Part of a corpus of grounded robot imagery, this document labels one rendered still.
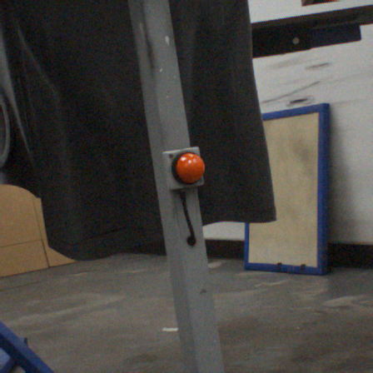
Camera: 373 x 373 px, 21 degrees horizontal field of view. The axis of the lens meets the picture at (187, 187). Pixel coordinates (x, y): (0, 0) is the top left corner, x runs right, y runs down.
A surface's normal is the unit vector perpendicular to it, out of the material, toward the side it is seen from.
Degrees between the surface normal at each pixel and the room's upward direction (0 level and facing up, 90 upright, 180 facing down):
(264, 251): 78
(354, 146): 90
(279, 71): 90
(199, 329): 90
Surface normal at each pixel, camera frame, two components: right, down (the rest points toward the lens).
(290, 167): -0.88, -0.02
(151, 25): 0.49, -0.03
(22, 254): 0.44, -0.28
